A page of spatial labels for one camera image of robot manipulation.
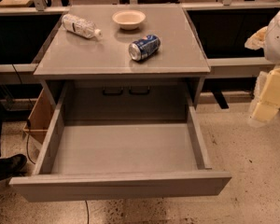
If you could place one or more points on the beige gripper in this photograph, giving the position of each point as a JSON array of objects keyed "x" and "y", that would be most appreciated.
[{"x": 278, "y": 37}]

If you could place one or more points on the grey top drawer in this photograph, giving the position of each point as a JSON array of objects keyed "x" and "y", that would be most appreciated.
[{"x": 122, "y": 143}]

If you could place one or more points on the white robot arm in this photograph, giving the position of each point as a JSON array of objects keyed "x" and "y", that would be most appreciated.
[{"x": 272, "y": 41}]

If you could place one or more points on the grey drawer cabinet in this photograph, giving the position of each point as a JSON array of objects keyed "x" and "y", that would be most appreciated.
[{"x": 72, "y": 57}]

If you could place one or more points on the blue soda can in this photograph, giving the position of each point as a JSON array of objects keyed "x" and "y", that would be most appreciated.
[{"x": 143, "y": 48}]

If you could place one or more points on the white paper bowl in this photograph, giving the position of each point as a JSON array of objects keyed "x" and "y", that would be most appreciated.
[{"x": 128, "y": 19}]

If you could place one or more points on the clear plastic water bottle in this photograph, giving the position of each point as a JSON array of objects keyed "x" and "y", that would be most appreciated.
[{"x": 80, "y": 26}]

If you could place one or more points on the brown cardboard box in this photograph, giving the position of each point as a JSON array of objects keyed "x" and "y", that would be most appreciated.
[{"x": 38, "y": 121}]

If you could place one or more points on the black shoe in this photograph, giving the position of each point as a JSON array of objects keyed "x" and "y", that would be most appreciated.
[{"x": 12, "y": 165}]

